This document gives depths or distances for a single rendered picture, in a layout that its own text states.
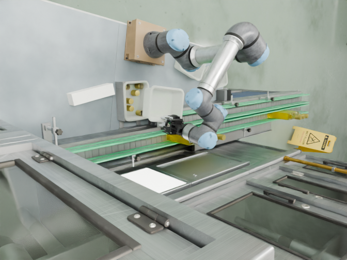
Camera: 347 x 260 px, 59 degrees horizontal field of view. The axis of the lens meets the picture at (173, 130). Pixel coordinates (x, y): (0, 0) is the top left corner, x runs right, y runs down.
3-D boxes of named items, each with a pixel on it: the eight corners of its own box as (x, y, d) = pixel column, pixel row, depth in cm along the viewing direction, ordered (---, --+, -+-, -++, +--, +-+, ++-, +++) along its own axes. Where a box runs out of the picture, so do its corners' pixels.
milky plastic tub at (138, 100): (117, 120, 179) (125, 122, 173) (115, 81, 174) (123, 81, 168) (141, 116, 190) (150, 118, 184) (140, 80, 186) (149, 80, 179)
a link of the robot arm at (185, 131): (201, 126, 139) (198, 143, 140) (194, 123, 142) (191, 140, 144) (189, 126, 134) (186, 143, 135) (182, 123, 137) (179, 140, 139)
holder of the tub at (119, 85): (117, 129, 181) (125, 131, 175) (115, 81, 175) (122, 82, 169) (141, 125, 192) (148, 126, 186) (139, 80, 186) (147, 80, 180)
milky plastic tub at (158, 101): (140, 84, 152) (151, 84, 145) (173, 88, 167) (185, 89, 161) (137, 119, 153) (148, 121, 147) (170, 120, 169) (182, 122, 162)
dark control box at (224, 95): (215, 100, 235) (224, 101, 229) (216, 89, 233) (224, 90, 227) (222, 99, 240) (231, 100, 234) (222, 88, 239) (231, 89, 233)
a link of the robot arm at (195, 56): (176, 41, 175) (262, 25, 136) (191, 58, 185) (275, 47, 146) (167, 58, 172) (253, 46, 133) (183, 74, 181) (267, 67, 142)
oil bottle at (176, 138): (167, 140, 190) (191, 146, 175) (167, 131, 189) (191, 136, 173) (173, 138, 194) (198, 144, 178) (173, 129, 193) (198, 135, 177)
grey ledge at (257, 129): (185, 148, 216) (196, 151, 207) (185, 136, 214) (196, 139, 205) (261, 128, 277) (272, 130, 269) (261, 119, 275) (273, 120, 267)
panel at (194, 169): (73, 193, 143) (112, 218, 118) (73, 187, 142) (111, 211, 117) (205, 154, 201) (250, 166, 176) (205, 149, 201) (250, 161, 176)
